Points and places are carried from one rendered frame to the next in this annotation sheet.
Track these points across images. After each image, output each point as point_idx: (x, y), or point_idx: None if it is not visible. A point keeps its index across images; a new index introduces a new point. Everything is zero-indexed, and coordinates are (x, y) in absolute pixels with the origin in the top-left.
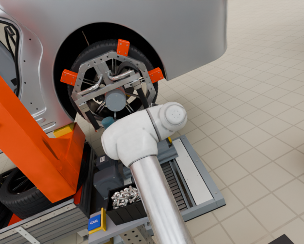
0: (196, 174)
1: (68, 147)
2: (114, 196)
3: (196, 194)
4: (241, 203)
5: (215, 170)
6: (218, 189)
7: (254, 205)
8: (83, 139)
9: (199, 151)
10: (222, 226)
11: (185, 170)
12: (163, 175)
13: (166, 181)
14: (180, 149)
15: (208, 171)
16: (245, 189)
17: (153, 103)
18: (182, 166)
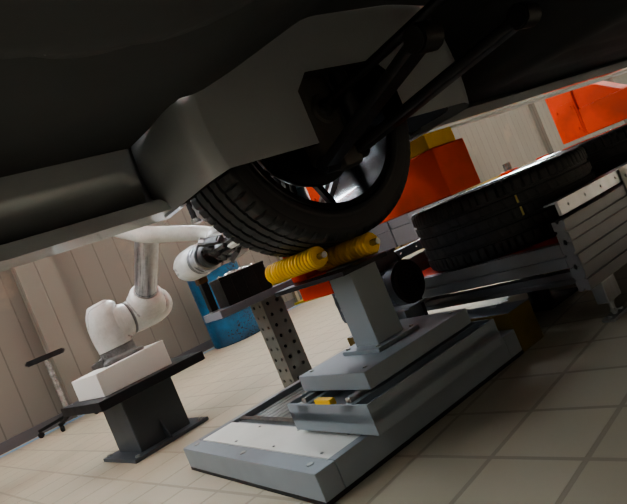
0: (239, 440)
1: None
2: (248, 265)
3: (234, 427)
4: (163, 484)
5: (209, 494)
6: (191, 451)
7: (142, 492)
8: (429, 196)
9: (264, 503)
10: None
11: (268, 431)
12: (134, 242)
13: (134, 245)
14: (306, 443)
15: (228, 485)
16: (149, 502)
17: (219, 235)
18: (280, 430)
